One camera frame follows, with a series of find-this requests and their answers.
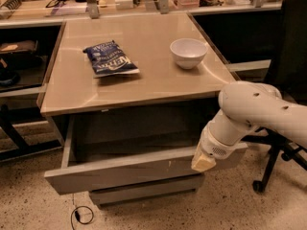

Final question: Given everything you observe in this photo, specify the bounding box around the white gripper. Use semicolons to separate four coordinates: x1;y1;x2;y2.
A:
191;126;242;173

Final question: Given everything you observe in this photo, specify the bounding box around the grey top drawer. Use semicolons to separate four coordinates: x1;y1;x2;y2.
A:
43;115;249;196

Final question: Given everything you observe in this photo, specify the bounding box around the grey drawer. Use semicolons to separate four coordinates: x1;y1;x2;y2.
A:
89;173;204;206
43;115;249;196

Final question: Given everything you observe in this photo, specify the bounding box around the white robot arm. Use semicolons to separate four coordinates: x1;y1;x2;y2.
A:
191;80;307;173

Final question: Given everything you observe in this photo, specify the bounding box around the grey bottom drawer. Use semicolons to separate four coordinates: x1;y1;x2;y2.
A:
89;173;204;206

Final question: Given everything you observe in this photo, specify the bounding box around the grey drawer cabinet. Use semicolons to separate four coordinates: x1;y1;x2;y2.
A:
40;12;234;143

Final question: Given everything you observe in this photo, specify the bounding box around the white bowl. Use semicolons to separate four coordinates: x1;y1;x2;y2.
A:
170;38;207;69

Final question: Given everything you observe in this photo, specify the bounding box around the black office chair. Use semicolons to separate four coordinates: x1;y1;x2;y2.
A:
245;0;307;193

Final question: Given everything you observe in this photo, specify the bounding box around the blue chip bag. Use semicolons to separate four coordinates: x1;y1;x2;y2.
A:
83;40;140;79

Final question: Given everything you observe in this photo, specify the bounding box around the black soldering iron stand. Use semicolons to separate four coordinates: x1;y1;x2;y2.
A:
0;0;22;19

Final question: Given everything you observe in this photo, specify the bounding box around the black floor cable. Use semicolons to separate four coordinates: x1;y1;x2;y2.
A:
70;194;95;230

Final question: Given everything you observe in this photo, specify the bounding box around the black table leg frame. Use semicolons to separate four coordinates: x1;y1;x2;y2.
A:
0;104;61;162

